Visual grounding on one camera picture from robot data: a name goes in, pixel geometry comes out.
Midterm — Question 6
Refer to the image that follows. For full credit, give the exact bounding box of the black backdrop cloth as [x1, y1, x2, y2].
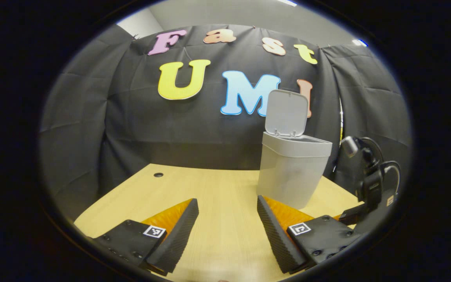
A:
[39, 24, 412, 222]

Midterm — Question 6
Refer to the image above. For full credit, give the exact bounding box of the grey desktop garbage bin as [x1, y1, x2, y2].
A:
[256, 89, 333, 210]

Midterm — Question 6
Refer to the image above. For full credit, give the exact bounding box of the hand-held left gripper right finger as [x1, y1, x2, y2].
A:
[257, 195, 364, 275]

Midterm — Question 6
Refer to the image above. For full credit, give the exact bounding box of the wooden desktop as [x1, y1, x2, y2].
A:
[74, 164, 361, 282]

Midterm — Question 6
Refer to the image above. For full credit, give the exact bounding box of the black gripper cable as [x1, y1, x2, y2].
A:
[361, 137, 402, 193]

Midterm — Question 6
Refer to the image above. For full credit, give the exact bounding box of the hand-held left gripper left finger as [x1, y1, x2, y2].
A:
[90, 198, 199, 277]

